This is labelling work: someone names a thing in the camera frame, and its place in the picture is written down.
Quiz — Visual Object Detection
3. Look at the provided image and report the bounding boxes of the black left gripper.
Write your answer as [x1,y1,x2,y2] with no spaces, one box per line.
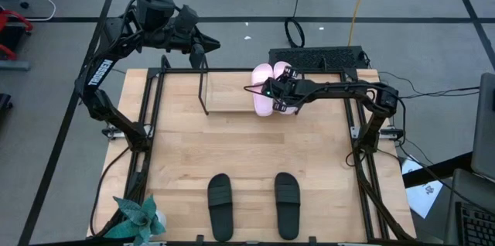
[166,25,221,70]

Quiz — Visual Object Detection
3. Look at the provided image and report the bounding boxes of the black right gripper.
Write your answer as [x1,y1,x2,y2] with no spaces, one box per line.
[272,66,306,113]

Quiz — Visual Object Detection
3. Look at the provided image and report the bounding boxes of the pink slide sandal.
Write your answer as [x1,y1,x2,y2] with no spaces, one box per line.
[272,60,299,116]
[251,63,276,118]

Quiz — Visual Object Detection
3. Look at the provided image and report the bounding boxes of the black slide sandal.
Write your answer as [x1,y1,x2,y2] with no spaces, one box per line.
[274,172,302,241]
[207,173,235,242]

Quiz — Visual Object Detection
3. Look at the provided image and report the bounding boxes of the black-framed wooden shelf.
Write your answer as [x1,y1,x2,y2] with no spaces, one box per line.
[196,56,306,118]

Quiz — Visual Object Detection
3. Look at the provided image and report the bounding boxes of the black perforated computer tower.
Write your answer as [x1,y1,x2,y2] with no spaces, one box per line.
[268,46,368,70]

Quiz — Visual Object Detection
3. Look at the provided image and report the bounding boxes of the black metal bar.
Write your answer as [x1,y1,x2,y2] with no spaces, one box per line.
[401,151,475,189]

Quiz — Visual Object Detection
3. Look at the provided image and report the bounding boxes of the white paper sheet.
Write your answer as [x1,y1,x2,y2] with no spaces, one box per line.
[401,155,445,220]

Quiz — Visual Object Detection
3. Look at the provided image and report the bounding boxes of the green artificial plant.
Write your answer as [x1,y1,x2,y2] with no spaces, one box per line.
[103,194,168,246]

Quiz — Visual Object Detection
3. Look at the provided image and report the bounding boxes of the grey metal foot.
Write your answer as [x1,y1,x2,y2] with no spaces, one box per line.
[0,60,31,71]

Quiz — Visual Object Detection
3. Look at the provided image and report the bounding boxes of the grey laptop screen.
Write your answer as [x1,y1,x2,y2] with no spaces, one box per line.
[469,71,495,183]

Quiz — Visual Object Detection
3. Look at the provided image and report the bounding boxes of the grey laptop base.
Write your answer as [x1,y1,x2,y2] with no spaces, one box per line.
[443,167,495,246]

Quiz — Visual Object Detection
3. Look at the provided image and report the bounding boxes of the black keyboard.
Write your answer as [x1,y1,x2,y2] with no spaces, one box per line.
[456,201,495,246]

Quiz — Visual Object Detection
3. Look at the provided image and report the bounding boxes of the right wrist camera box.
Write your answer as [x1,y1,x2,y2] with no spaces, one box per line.
[261,79,281,101]

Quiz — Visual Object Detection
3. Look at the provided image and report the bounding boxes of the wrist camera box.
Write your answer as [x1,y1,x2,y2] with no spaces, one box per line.
[176,4,200,32]
[261,79,281,101]

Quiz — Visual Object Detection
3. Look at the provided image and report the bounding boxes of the black aluminium table frame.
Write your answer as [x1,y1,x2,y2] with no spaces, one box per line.
[123,55,417,244]

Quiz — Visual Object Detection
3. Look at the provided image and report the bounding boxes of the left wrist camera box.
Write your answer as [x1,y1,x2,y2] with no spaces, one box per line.
[176,4,200,32]

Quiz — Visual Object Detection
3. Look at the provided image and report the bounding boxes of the yellow hanging cable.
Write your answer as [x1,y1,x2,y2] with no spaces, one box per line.
[347,0,374,46]

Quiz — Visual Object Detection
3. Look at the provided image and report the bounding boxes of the red metal frame cart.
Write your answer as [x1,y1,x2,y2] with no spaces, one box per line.
[0,9,34,61]

